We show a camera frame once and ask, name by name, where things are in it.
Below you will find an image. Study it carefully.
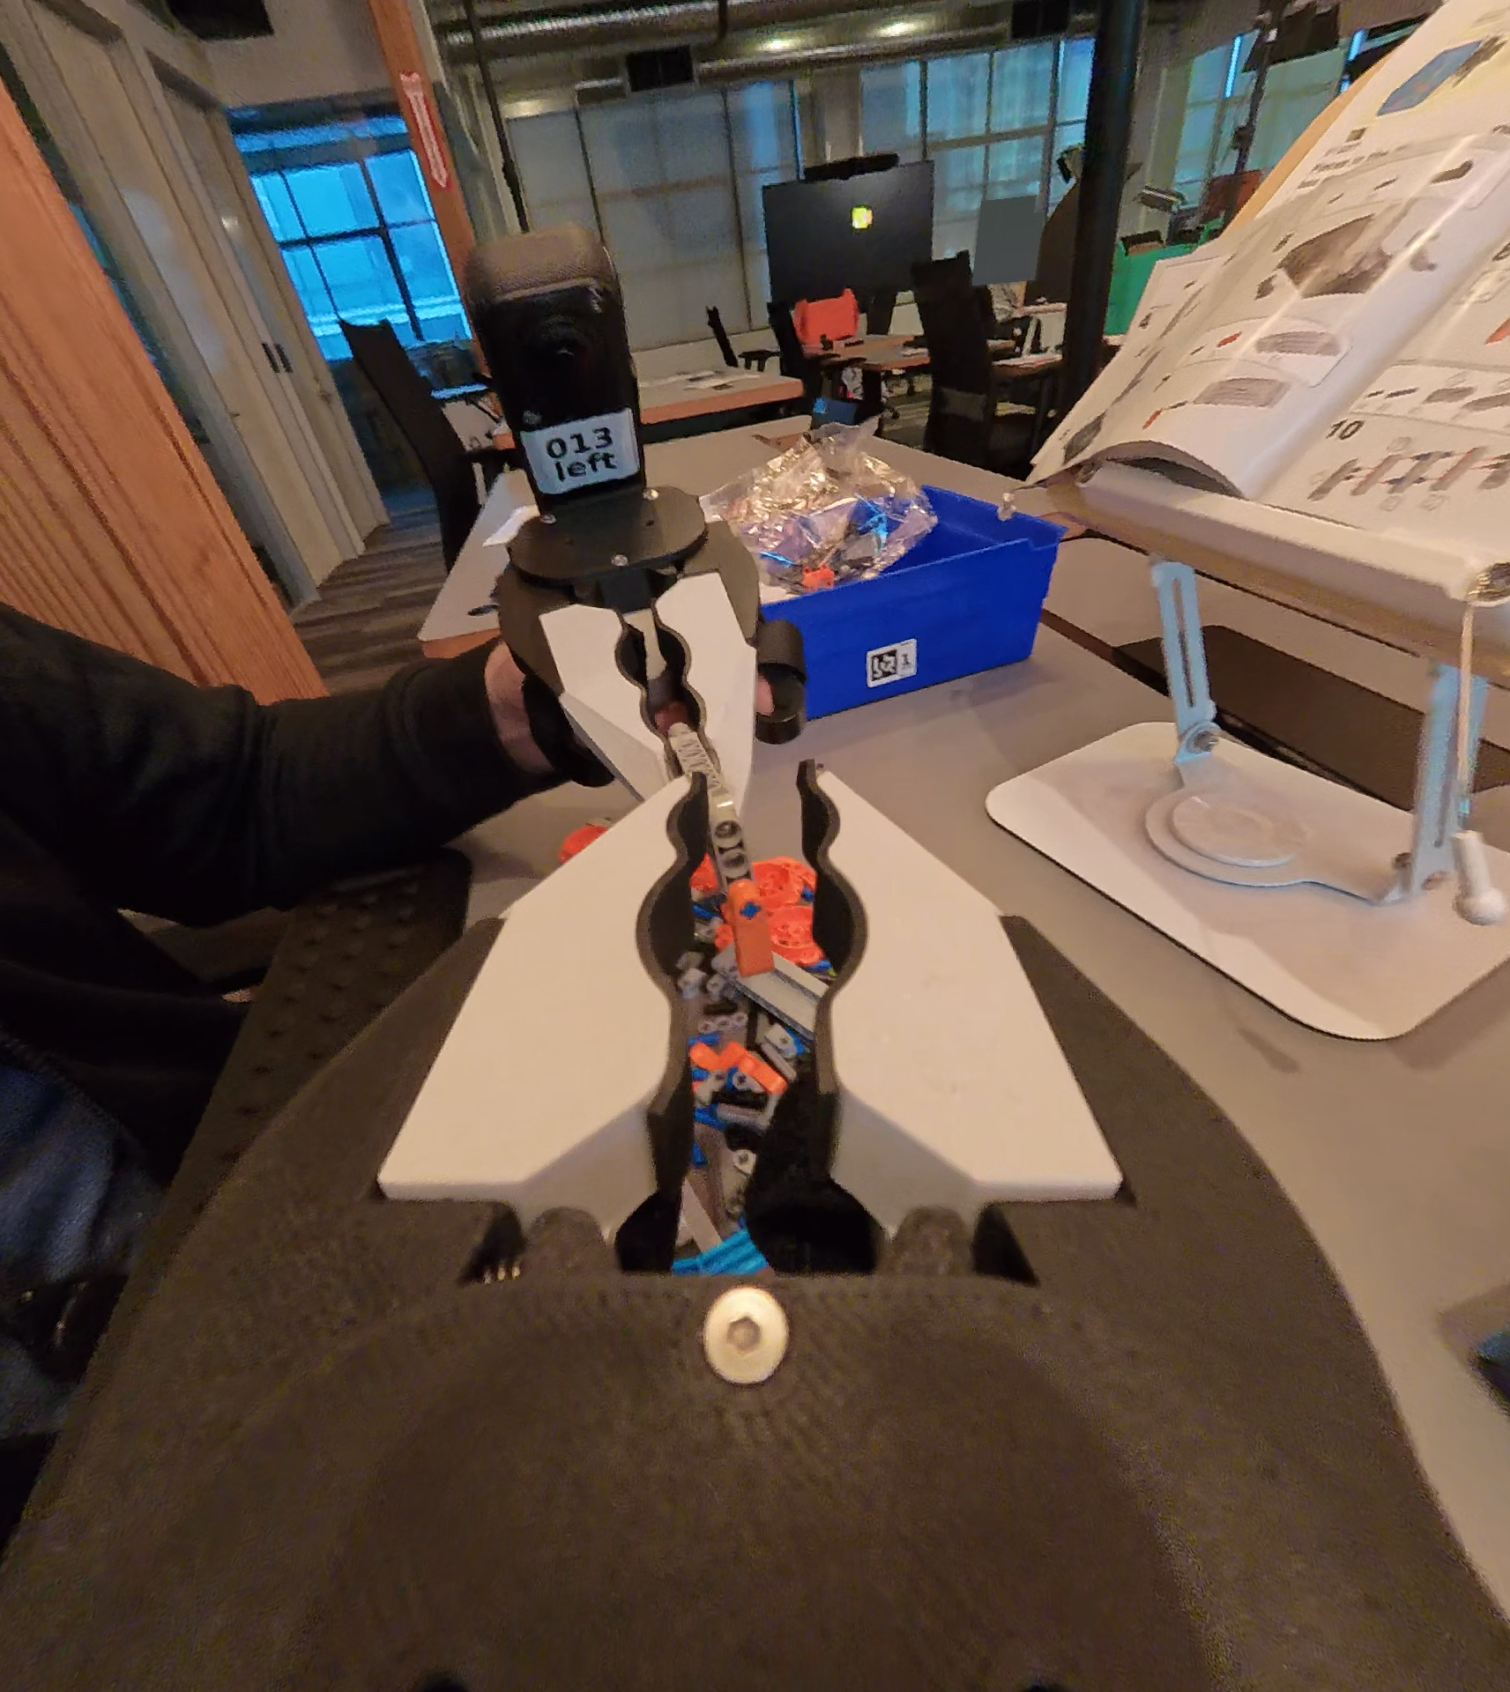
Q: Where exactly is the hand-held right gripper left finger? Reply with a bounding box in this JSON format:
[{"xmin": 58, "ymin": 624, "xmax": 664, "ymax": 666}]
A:
[{"xmin": 380, "ymin": 766, "xmax": 704, "ymax": 1260}]

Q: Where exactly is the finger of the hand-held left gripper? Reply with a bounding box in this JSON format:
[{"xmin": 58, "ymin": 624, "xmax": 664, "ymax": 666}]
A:
[
  {"xmin": 552, "ymin": 597, "xmax": 694, "ymax": 798},
  {"xmin": 660, "ymin": 565, "xmax": 764, "ymax": 793}
]

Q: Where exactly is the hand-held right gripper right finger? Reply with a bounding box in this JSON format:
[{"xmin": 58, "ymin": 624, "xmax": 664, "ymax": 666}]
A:
[{"xmin": 796, "ymin": 761, "xmax": 1129, "ymax": 1260}]

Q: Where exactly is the dark grey perforated beam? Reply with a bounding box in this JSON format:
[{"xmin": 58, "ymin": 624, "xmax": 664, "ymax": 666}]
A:
[{"xmin": 674, "ymin": 712, "xmax": 753, "ymax": 879}]

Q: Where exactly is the clear plastic bag of parts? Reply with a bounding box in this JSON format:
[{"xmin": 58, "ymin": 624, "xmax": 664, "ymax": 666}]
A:
[{"xmin": 701, "ymin": 423, "xmax": 944, "ymax": 599}]

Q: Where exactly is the pile of toy building pieces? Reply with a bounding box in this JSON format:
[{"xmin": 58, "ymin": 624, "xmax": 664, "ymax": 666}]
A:
[{"xmin": 554, "ymin": 793, "xmax": 842, "ymax": 1276}]

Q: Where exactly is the person's left hand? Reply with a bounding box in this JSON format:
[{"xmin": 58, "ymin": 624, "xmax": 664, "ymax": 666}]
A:
[{"xmin": 484, "ymin": 645, "xmax": 605, "ymax": 788}]

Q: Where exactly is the long wooden office desk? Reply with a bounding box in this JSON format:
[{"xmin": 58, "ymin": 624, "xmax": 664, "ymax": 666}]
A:
[{"xmin": 432, "ymin": 363, "xmax": 812, "ymax": 444}]

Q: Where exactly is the office chair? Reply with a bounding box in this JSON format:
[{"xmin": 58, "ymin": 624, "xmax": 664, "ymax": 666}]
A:
[
  {"xmin": 341, "ymin": 315, "xmax": 498, "ymax": 573},
  {"xmin": 909, "ymin": 248, "xmax": 1053, "ymax": 481}
]

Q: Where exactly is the black perforated mat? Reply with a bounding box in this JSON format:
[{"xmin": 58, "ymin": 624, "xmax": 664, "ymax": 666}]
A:
[{"xmin": 155, "ymin": 846, "xmax": 482, "ymax": 1249}]

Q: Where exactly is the blue storage bin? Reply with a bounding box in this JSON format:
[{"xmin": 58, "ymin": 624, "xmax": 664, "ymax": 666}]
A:
[{"xmin": 750, "ymin": 481, "xmax": 1069, "ymax": 724}]

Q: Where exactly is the wooden book stand, white base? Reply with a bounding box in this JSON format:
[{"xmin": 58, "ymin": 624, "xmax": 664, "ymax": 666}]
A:
[{"xmin": 986, "ymin": 449, "xmax": 1510, "ymax": 1043}]

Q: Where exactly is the black pillar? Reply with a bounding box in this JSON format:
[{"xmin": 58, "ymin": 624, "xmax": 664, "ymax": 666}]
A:
[{"xmin": 1062, "ymin": 0, "xmax": 1154, "ymax": 417}]

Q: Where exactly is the instruction manual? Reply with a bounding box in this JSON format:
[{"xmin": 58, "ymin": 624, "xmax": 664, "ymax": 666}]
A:
[{"xmin": 1030, "ymin": 0, "xmax": 1510, "ymax": 573}]

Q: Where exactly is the black wall monitor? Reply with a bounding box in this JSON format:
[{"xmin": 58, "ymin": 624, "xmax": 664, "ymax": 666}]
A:
[{"xmin": 759, "ymin": 158, "xmax": 939, "ymax": 317}]

